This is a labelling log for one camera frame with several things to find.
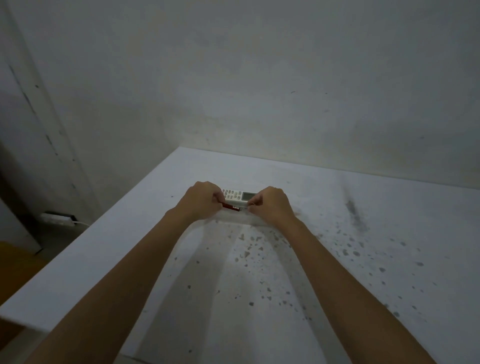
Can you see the person's left hand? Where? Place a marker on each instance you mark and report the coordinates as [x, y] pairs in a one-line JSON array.
[[198, 200]]

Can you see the white table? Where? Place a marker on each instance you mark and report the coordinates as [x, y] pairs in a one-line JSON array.
[[393, 225]]

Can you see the white remote control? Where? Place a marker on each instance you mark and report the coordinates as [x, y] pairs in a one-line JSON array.
[[242, 195]]

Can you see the person's left forearm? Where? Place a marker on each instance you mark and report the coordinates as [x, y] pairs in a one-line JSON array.
[[123, 288]]

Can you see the white power strip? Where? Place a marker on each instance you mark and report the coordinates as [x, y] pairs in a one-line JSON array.
[[56, 218]]

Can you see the person's right hand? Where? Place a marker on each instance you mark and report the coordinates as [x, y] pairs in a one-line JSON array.
[[272, 206]]

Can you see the person's right forearm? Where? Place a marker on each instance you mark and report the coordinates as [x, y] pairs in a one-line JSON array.
[[348, 296]]

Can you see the red pen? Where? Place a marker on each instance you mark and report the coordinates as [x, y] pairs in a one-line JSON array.
[[231, 206]]

